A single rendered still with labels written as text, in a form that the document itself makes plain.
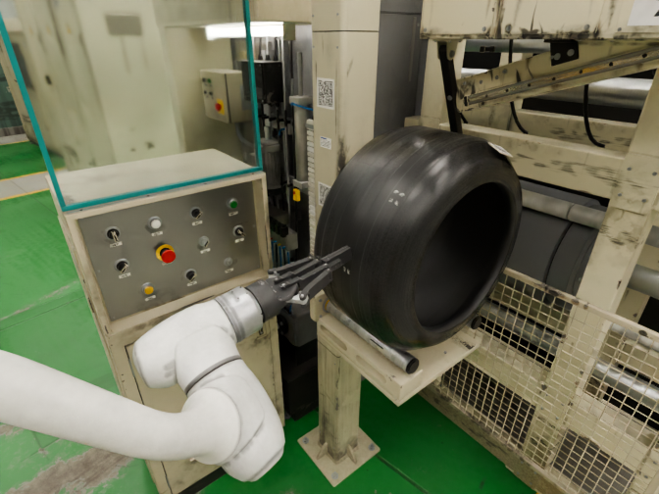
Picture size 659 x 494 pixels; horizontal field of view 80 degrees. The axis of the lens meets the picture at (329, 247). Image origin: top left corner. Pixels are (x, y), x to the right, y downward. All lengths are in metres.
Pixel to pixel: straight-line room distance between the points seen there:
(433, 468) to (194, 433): 1.53
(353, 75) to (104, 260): 0.83
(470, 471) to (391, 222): 1.44
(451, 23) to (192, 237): 0.93
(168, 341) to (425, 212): 0.52
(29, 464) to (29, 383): 1.86
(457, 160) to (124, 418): 0.72
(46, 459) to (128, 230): 1.37
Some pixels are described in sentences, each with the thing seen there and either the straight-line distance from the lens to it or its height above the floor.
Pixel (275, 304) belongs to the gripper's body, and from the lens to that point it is 0.73.
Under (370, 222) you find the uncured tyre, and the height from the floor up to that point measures 1.30.
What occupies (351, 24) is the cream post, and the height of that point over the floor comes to 1.67.
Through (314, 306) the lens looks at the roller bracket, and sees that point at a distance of 1.22.
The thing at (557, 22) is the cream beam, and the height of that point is 1.67.
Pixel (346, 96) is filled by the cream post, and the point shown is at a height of 1.51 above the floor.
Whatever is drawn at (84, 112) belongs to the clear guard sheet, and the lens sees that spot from 1.11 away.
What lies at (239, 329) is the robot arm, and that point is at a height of 1.20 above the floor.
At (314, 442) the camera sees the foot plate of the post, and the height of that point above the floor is 0.01.
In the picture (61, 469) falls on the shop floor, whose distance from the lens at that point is 2.26.
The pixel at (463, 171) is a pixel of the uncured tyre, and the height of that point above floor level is 1.40.
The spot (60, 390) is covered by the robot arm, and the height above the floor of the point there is 1.32.
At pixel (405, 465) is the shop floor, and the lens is 1.98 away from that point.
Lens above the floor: 1.64
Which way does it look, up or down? 28 degrees down
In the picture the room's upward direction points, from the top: straight up
